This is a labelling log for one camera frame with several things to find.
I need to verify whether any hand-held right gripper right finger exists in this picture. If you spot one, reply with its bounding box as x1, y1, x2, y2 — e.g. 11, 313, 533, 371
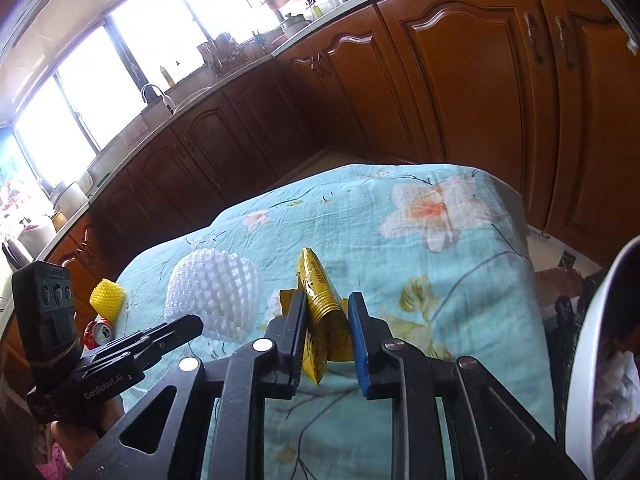
347, 291, 586, 480

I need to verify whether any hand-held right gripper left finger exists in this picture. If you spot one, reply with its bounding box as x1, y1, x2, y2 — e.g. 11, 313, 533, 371
72, 290, 308, 480

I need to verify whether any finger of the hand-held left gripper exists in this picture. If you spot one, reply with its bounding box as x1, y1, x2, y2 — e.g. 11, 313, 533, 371
107, 314, 205, 373

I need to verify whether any yellow torn snack wrapper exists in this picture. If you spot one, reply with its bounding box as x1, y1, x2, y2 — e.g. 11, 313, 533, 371
277, 247, 353, 386

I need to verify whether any white foam fruit net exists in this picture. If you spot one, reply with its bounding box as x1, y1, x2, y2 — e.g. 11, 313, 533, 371
164, 249, 261, 343

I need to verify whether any white round trash bin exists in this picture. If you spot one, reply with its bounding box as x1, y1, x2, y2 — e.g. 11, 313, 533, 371
565, 235, 640, 480

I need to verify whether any silver white wrapper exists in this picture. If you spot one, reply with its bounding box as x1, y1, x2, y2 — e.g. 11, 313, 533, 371
594, 350, 640, 443

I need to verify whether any person's left hand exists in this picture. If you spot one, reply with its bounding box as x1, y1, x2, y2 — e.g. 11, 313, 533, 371
50, 402, 123, 466

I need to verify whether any red drink can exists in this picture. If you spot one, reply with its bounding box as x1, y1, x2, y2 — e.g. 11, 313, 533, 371
81, 316, 117, 350

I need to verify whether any yellow foam fruit net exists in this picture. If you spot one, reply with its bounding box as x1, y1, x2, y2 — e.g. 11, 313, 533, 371
89, 278, 126, 321

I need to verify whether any white round appliance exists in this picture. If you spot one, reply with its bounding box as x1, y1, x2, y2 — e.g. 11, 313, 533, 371
17, 215, 57, 257

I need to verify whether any teal floral cloth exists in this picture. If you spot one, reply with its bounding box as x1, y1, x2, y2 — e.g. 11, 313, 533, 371
115, 162, 558, 480

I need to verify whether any curved sink faucet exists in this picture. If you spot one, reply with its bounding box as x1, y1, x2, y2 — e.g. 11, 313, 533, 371
140, 84, 176, 116

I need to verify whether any wooden base cabinet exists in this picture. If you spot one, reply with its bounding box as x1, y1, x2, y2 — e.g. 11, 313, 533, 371
45, 0, 640, 286

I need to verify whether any utensil drying rack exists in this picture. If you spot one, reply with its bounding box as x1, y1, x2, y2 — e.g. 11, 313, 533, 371
196, 35, 252, 75

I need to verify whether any kitchen window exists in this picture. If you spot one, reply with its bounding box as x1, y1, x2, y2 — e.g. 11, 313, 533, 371
12, 0, 321, 161

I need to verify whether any steel pot with lid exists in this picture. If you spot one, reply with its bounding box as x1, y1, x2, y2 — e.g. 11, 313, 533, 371
279, 12, 307, 39

